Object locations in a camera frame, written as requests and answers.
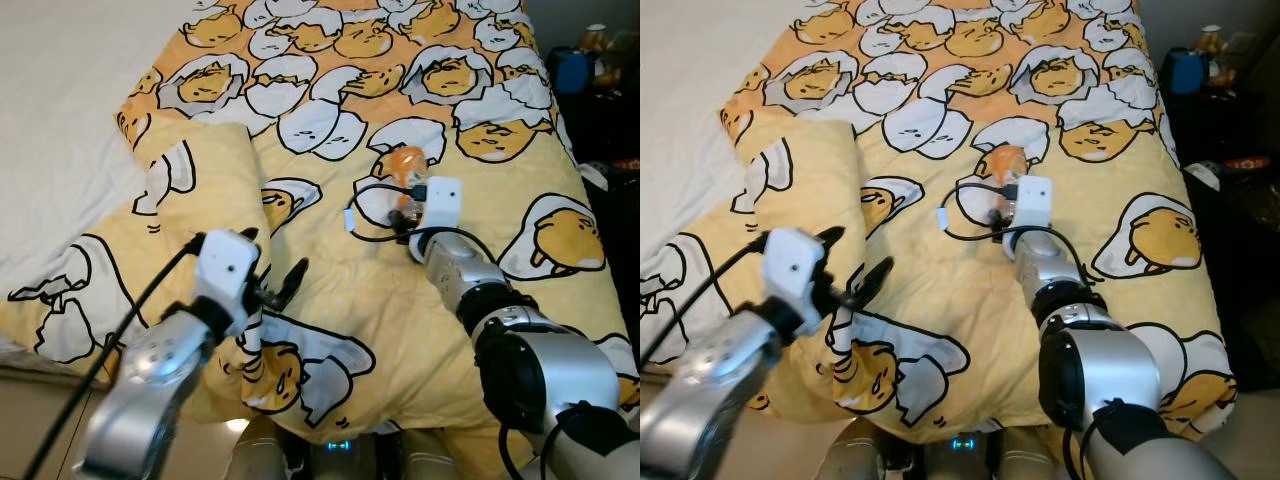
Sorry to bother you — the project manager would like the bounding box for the orange plastic bottle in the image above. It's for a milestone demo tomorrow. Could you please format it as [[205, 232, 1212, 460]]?
[[383, 145, 438, 223], [978, 145, 1031, 223]]

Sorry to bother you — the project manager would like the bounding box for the yellow egg print blanket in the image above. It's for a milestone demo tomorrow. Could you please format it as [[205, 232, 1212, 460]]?
[[5, 0, 641, 471], [640, 0, 1239, 456]]

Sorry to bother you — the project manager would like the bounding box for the silver robot pelvis blue light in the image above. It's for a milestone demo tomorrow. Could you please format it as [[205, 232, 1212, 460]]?
[[228, 415, 511, 480], [830, 420, 1091, 480]]

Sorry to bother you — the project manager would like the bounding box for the white bed sheet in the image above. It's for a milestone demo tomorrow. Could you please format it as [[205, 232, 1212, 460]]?
[[640, 0, 796, 311], [0, 0, 201, 351]]

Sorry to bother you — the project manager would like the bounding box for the black bedside furniture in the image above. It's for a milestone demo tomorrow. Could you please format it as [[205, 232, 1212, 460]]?
[[548, 30, 641, 346], [1160, 30, 1280, 401]]

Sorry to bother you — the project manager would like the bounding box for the small yellow brown figure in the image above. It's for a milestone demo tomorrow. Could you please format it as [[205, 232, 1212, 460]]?
[[580, 24, 613, 86], [1195, 24, 1229, 86]]

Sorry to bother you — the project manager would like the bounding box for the blue container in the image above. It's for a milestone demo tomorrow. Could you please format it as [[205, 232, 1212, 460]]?
[[1160, 47, 1208, 97], [545, 47, 598, 97]]

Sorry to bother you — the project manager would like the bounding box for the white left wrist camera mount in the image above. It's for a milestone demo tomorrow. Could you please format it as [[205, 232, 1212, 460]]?
[[192, 229, 264, 338], [763, 227, 831, 338]]

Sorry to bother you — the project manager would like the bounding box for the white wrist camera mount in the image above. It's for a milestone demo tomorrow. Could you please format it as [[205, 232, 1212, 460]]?
[[1012, 176, 1055, 243], [192, 229, 264, 338], [763, 227, 831, 338], [423, 177, 464, 243]]

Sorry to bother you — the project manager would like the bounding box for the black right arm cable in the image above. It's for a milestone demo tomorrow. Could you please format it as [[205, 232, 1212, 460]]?
[[343, 180, 501, 263], [938, 180, 1091, 263]]

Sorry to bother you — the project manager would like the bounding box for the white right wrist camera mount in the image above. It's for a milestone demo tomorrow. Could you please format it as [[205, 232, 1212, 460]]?
[[423, 177, 464, 243], [1012, 176, 1055, 243]]

